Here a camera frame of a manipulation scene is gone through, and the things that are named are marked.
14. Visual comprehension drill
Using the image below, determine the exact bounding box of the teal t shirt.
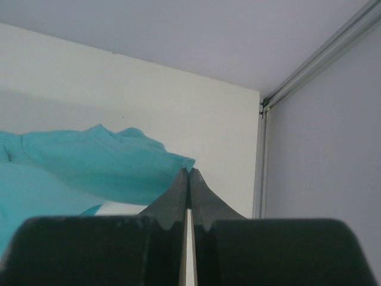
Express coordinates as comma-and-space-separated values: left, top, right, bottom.
1, 125, 195, 250

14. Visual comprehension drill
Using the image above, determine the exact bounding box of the right aluminium frame post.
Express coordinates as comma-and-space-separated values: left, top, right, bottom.
252, 1, 380, 224

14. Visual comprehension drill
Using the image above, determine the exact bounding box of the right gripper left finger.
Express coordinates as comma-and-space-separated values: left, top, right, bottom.
1, 169, 188, 285

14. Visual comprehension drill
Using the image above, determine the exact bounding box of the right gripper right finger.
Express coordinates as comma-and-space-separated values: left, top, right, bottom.
189, 169, 377, 285

